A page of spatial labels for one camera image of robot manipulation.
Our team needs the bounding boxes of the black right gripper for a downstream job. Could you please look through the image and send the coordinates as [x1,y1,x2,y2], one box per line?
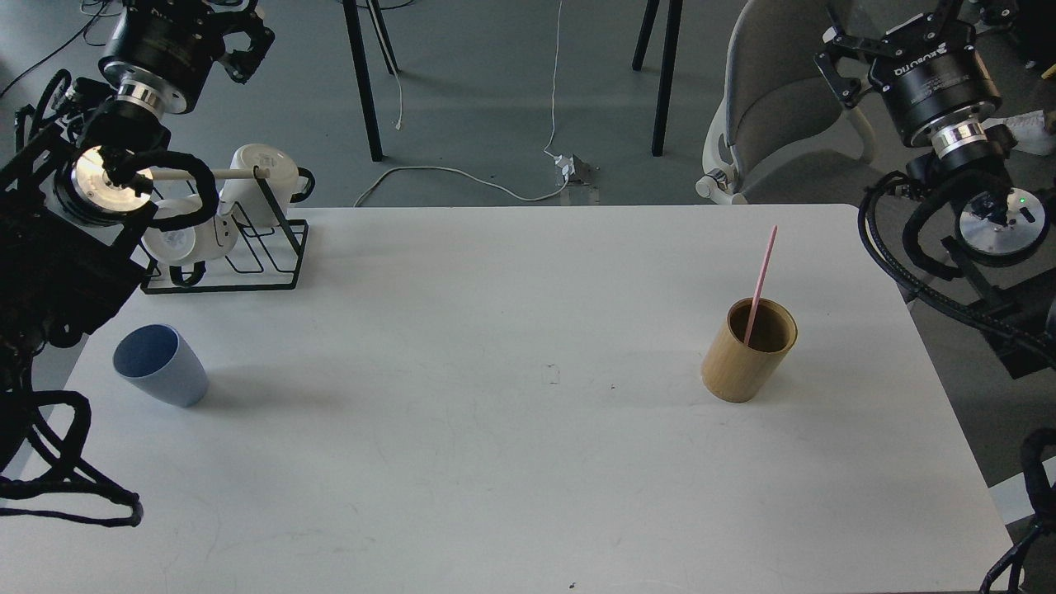
[814,16,1002,148]

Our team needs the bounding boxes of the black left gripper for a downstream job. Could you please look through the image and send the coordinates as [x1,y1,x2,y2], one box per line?
[98,1,275,114]

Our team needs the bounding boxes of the pink chopstick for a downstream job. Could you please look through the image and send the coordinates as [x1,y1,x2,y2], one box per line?
[742,224,780,347]

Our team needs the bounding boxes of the blue plastic cup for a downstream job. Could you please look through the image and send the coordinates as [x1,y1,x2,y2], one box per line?
[111,324,209,408]

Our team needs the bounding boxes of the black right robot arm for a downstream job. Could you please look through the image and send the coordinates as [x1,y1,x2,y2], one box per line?
[814,1,1054,379]

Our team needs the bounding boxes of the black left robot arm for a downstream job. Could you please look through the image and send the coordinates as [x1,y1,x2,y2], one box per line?
[1,1,275,527]

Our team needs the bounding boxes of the grey office chair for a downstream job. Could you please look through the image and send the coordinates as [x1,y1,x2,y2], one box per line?
[696,1,881,206]

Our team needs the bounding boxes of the black table leg left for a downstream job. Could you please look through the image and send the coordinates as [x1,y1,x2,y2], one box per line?
[339,1,399,163]

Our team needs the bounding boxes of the black table leg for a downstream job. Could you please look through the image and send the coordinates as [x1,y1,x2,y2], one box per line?
[631,1,684,157]
[339,1,399,163]

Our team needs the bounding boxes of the white mug upper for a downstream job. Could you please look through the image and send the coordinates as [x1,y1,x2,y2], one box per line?
[219,144,314,233]

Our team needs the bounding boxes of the white mug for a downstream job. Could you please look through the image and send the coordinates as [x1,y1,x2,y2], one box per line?
[143,214,242,266]
[219,144,314,233]

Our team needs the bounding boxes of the white mug lower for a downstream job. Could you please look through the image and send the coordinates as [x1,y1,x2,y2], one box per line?
[143,214,242,266]

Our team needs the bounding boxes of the white sneaker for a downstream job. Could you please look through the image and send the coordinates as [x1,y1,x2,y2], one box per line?
[983,110,1055,157]

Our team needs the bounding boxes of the black table leg right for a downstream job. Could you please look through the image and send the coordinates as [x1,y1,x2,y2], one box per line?
[631,1,684,157]

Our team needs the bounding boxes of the white power adapter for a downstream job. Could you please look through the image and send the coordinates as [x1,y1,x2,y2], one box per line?
[552,154,595,186]

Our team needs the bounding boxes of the bamboo cylinder holder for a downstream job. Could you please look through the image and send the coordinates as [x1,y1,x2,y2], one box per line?
[700,298,799,403]

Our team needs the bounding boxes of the black floor cables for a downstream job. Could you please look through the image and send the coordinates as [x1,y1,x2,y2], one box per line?
[0,0,125,98]

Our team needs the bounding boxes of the white cable on floor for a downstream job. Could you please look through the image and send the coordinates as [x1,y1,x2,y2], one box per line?
[355,0,570,207]

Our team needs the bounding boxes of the black wire mug rack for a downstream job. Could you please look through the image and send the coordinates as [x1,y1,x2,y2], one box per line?
[140,169,309,295]

